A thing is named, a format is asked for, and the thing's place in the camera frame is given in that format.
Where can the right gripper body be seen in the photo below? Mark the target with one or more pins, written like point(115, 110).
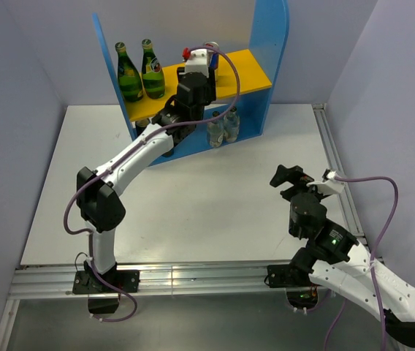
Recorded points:
point(300, 183)

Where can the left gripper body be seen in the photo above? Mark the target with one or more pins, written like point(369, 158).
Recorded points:
point(210, 93)

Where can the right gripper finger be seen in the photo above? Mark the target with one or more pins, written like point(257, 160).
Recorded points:
point(296, 172)
point(282, 175)

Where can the clear glass bottle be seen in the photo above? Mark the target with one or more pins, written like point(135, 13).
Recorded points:
point(215, 131)
point(231, 125)

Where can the Red Bull can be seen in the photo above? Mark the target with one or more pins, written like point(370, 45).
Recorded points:
point(211, 45)
point(213, 62)

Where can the black gold can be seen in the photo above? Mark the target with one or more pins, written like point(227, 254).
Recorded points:
point(168, 153)
point(141, 125)

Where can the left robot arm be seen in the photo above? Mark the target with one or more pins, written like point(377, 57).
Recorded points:
point(100, 189)

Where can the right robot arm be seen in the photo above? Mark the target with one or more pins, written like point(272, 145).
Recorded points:
point(334, 258)

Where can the green bottle red label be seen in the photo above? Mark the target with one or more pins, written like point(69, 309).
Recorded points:
point(152, 72)

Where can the green bottle yellow label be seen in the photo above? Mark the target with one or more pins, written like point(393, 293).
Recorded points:
point(129, 79)

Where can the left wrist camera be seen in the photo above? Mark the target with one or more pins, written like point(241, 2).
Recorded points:
point(196, 61)

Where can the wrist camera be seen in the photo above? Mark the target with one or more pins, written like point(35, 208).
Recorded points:
point(196, 61)
point(329, 185)

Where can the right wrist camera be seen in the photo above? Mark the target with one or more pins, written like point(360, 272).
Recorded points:
point(329, 185)

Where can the aluminium right rail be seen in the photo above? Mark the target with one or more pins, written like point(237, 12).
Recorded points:
point(346, 200)

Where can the aluminium rail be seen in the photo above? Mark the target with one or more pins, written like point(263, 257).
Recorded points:
point(346, 200)
point(53, 282)

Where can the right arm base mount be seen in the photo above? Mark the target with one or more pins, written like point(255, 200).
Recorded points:
point(301, 293)

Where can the aluminium front rail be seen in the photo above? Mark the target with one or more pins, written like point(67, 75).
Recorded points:
point(53, 282)

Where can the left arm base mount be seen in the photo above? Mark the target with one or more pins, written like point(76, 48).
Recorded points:
point(104, 299)

